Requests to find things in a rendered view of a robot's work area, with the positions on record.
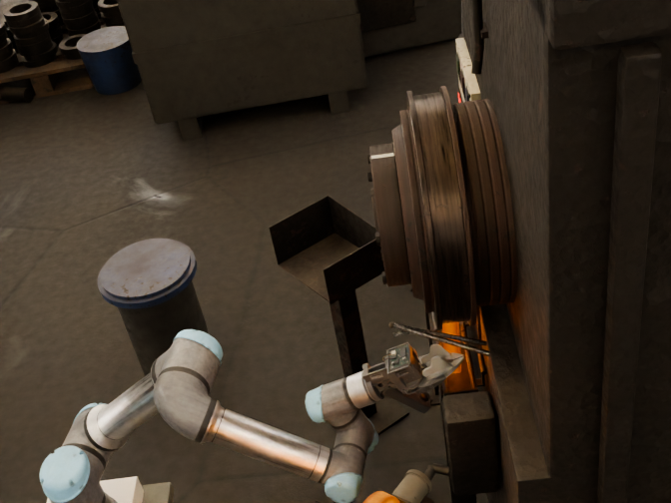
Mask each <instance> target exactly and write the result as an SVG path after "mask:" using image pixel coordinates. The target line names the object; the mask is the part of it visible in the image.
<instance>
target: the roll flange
mask: <svg viewBox="0 0 671 503"><path fill-rule="evenodd" d="M438 92H441V94H442V96H443V100H444V103H445V108H446V112H447V117H448V122H449V127H450V132H451V138H452V144H453V150H454V156H455V163H456V170H457V176H458V184H459V191H460V199H461V206H462V214H463V223H464V231H465V240H466V250H467V260H468V271H469V284H470V302H471V316H470V321H469V322H468V323H469V325H470V326H473V325H476V321H477V307H478V306H487V305H495V304H503V303H508V302H510V303H512V302H515V299H516V291H517V258H516V242H515V230H514V219H513V210H512V202H511V194H510V186H509V179H508V173H507V167H506V161H505V155H504V150H503V145H502V140H501V135H500V130H499V126H498V122H497V118H496V115H495V112H494V109H493V106H492V104H491V102H490V100H489V99H484V100H474V101H473V102H472V101H467V102H463V103H461V102H460V103H454V104H451V102H450V98H449V94H448V91H447V89H446V87H445V86H441V87H439V90H438Z"/></svg>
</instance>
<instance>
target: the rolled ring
mask: <svg viewBox="0 0 671 503"><path fill-rule="evenodd" d="M442 332H444V333H449V334H454V335H459V322H455V323H446V324H443V325H442ZM443 348H444V349H445V350H447V351H448V352H451V353H460V347H457V346H453V345H450V344H447V343H444V344H443ZM459 372H461V365H460V366H459V367H458V368H457V369H456V370H455V372H454V373H459Z"/></svg>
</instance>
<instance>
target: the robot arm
mask: <svg viewBox="0 0 671 503"><path fill-rule="evenodd" d="M388 356H389V358H388ZM222 357H223V351H222V348H221V346H220V344H219V343H218V342H217V341H216V340H215V339H214V338H213V337H212V336H210V335H209V334H207V333H205V332H203V331H200V330H194V329H185V330H182V331H180V332H179V333H178V334H177V335H176V337H175V338H174V339H173V344H172V346H171V347H170V348H169V349H168V350H167V351H166V352H165V353H163V354H162V355H161V356H159V357H158V358H157V359H156V360H155V361H154V363H153V365H152V368H151V372H150V373H149V374H147V375H146V376H145V377H143V378H142V379H141V380H139V381H138V382H137V383H135V384H134V385H133V386H132V387H130V388H129V389H128V390H126V391H125V392H124V393H122V394H121V395H120V396H119V397H117V398H116V399H115V400H113V401H112V402H111V403H109V404H106V403H99V404H97V403H92V404H89V405H87V406H85V407H84V408H82V409H81V411H80V412H79V413H78V414H77V416H76V417H75V419H74V421H73V425H72V427H71V429H70V431H69V433H68V435H67V437H66V439H65V441H64V443H63V445H62V447H60V448H58V449H56V450H55V453H53V454H52V453H51V454H49V455H48V457H47V458H46V459H45V460H44V462H43V464H42V466H41V469H40V482H41V485H42V488H43V491H44V493H45V495H46V496H47V497H48V498H49V500H50V501H51V503H118V502H117V501H116V500H115V499H114V498H112V497H110V496H109V495H108V494H107V493H105V492H104V490H103V488H102V486H101V484H100V479H101V477H102V475H103V472H104V470H105V468H106V465H107V463H108V461H109V458H110V456H111V455H112V453H113V452H115V451H116V450H117V449H119V448H120V447H122V446H123V445H124V444H125V443H126V442H127V440H128V438H129V433H130V432H132V431H133V430H134V429H136V428H137V427H139V426H140V425H141V424H143V423H144V422H145V421H147V420H148V419H150V418H151V417H152V416H154V415H155V414H157V413H158V412H159V413H160V415H161V416H162V417H163V419H164V420H165V421H166V422H167V423H168V424H169V425H170V426H171V427H172V428H173V429H175V430H176V431H177V432H179V433H180V434H182V435H183V436H185V437H187V438H189V439H191V440H194V441H196V442H199V443H204V442H206V441H210V442H213V443H215V444H218V445H221V446H223V447H226V448H229V449H231V450H234V451H237V452H239V453H242V454H245V455H247V456H250V457H253V458H255V459H258V460H260V461H263V462H266V463H268V464H271V465H274V466H276V467H279V468H282V469H284V470H287V471H290V472H292V473H295V474H298V475H300V476H303V477H305V478H308V479H311V480H313V481H316V482H319V483H322V484H323V485H324V486H325V492H326V495H327V496H328V497H330V498H331V499H332V500H333V501H334V502H337V503H350V502H352V501H354V500H355V499H356V498H357V497H358V494H359V490H360V486H361V484H362V481H363V478H362V476H363V470H364V464H365V460H366V456H367V455H368V454H369V453H371V452H372V451H373V450H374V448H375V446H376V445H377V444H378V434H377V432H376V430H375V429H374V426H373V424H372V423H371V421H370V420H369V419H368V418H367V417H366V416H365V414H364V413H363V412H362V410H361V408H363V407H366V406H369V405H372V404H375V403H376V402H377V401H380V400H383V399H384V396H388V397H390V398H392V399H394V400H396V401H398V402H400V403H402V404H404V405H406V406H409V407H411V408H413V409H415V410H417V411H419V412H421V413H426V412H427V411H428V410H429V409H430V396H429V393H427V392H426V391H429V390H431V389H433V388H435V387H437V386H438V385H439V384H441V383H442V382H443V381H444V380H445V379H446V378H447V377H449V376H450V375H451V374H452V373H454V372H455V370H456V369H457V368H458V367H459V366H460V365H461V364H462V363H463V362H464V360H465V358H464V355H463V354H461V353H451V352H448V351H447V350H445V349H444V348H443V347H442V346H440V345H439V344H433V345H432V346H431V347H430V353H429V354H427V355H423V356H420V357H417V352H416V351H415V349H414V348H413V347H411V346H410V344H409V343H408V342H406V343H404V344H401V345H398V346H396V347H393V348H390V349H388V350H387V351H386V355H385V359H383V358H382V363H380V364H377V365H375V366H372V367H370V365H369V364H368V363H366V364H363V365H362V369H363V371H361V372H358V373H355V374H352V375H350V376H347V377H344V378H342V379H339V380H336V381H334V382H331V383H328V384H325V385H321V386H320V387H318V388H316V389H313V390H311V391H309V392H308V393H307V395H306V401H305V403H306V409H307V412H308V415H309V417H310V418H311V420H312V421H314V422H316V423H321V422H326V421H327V422H328V423H329V424H330V425H331V426H332V428H333V429H334V430H335V432H336V438H335V446H334V450H332V449H329V448H327V447H324V446H322V445H319V444H316V443H314V442H311V441H308V440H306V439H303V438H301V437H298V436H295V435H293V434H290V433H288V432H285V431H282V430H280V429H277V428H276V427H273V426H270V425H268V424H265V423H262V422H260V421H257V420H255V419H252V418H249V417H247V416H244V415H242V414H239V413H236V412H234V411H231V410H229V409H226V408H223V407H222V406H221V404H220V402H219V400H216V399H214V398H211V397H210V396H209V394H210V391H211V389H212V386H213V383H214V380H215V378H216V375H217V372H218V369H219V367H220V366H221V364H222Z"/></svg>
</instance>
